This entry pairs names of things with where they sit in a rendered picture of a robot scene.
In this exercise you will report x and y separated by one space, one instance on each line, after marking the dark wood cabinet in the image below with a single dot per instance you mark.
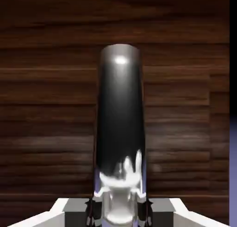
55 17

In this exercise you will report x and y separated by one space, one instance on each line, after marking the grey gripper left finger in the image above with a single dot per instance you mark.
74 212

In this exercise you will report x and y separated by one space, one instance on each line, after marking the dark wood cabinet door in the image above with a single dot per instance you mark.
46 119

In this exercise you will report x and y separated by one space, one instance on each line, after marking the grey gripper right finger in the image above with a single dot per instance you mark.
163 212

